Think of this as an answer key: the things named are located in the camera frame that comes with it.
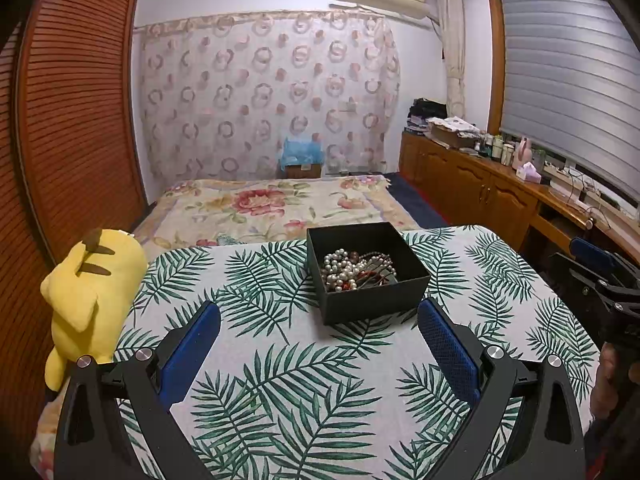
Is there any pearl bead jewellery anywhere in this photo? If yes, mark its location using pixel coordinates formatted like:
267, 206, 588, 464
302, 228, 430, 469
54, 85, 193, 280
349, 250, 399, 289

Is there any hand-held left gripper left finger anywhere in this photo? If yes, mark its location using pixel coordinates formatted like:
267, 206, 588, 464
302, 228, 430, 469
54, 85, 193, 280
54, 301, 222, 480

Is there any leaf print cloth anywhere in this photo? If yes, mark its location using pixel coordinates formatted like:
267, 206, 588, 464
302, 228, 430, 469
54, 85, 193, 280
112, 225, 601, 480

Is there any yellow plush toy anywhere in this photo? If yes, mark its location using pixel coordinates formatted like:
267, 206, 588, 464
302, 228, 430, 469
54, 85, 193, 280
40, 227, 149, 391

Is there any circle pattern curtain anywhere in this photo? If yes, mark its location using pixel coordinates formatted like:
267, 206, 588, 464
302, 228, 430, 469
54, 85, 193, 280
137, 10, 401, 181

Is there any blue plastic bag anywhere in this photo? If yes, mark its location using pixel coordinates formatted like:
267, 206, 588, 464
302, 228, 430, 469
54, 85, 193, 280
280, 136, 324, 171

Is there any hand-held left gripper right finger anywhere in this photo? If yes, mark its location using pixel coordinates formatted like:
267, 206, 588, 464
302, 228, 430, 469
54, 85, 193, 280
416, 297, 587, 480

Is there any large pearl necklace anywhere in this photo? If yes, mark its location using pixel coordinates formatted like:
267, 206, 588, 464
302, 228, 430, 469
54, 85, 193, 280
320, 248, 364, 294

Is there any wooden louvered wardrobe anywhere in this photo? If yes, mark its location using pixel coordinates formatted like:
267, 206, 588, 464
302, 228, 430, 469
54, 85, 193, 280
0, 0, 149, 461

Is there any grey window blind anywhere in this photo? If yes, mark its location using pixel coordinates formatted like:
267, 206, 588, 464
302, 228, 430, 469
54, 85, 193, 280
500, 0, 640, 202

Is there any white side curtain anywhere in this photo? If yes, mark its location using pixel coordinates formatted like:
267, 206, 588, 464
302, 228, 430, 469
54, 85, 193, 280
434, 0, 469, 122

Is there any pink rabbit figure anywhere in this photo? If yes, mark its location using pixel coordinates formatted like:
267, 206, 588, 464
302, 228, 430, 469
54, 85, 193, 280
512, 136, 534, 169

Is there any group of small bottles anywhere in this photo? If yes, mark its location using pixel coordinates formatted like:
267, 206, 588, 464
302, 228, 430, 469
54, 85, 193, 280
475, 132, 516, 164

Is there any stack of dark clothes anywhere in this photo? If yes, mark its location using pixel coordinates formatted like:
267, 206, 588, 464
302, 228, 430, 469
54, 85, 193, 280
407, 100, 449, 137

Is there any wooden cabinet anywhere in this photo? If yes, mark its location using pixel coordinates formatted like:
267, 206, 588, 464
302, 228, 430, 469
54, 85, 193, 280
399, 130, 640, 267

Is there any dark green box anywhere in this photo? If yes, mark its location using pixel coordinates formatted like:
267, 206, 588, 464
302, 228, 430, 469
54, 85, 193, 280
305, 221, 432, 326

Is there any white power strip with cables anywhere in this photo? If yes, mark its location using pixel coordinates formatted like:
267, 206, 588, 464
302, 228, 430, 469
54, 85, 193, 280
542, 162, 602, 212

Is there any person's right hand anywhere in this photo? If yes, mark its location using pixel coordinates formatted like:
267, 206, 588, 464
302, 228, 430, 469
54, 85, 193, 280
590, 342, 640, 421

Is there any navy blue rug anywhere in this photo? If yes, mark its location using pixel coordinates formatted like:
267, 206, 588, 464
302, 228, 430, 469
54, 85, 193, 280
387, 172, 452, 232

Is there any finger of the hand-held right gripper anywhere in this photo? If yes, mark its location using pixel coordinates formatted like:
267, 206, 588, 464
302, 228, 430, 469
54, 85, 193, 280
549, 251, 621, 321
569, 236, 640, 291

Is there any floral bed blanket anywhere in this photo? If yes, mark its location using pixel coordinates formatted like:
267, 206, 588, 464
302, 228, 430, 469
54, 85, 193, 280
29, 176, 421, 476

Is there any cardboard box with cloth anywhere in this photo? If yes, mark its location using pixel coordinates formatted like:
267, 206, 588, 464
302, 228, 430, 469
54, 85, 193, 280
427, 116, 484, 150

